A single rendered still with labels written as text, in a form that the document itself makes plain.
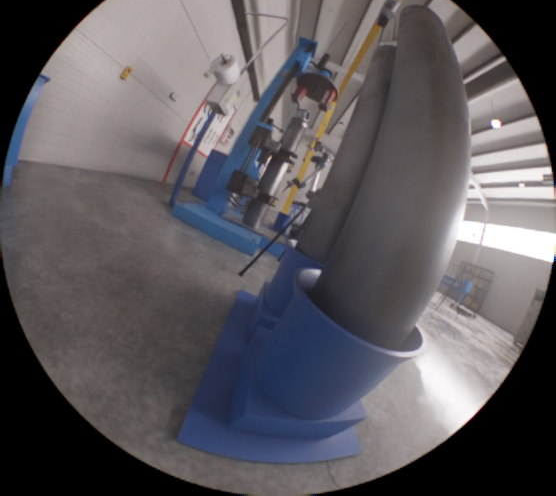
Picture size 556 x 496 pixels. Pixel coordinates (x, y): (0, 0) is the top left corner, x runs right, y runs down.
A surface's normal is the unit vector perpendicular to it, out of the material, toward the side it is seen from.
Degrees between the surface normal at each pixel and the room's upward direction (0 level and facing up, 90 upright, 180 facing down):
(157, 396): 0
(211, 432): 0
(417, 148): 90
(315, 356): 90
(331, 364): 90
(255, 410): 0
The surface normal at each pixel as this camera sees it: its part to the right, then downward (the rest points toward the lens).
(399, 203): -0.70, -0.27
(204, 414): 0.42, -0.91
